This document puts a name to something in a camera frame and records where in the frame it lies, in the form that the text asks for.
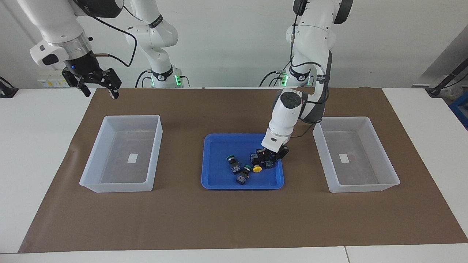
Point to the translucent white plastic box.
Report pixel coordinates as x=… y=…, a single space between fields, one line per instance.
x=387 y=171
x=91 y=171

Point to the brown table mat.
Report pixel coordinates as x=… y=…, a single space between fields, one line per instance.
x=234 y=219

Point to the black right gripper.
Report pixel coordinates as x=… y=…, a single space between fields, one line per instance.
x=82 y=64

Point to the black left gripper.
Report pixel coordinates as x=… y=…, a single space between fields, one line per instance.
x=272 y=152

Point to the blue frame object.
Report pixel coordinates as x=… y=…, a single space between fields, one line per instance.
x=461 y=109

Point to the blue plastic tray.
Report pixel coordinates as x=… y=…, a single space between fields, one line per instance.
x=219 y=179

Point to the black desk object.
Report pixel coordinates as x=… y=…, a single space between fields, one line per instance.
x=7 y=91

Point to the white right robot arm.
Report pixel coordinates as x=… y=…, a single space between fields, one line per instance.
x=55 y=22

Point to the small white label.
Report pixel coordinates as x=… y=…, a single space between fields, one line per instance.
x=132 y=157
x=343 y=157

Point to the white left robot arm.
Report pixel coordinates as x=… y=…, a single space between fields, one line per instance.
x=285 y=117

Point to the green push button switch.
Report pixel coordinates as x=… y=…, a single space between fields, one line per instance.
x=234 y=166
x=242 y=178

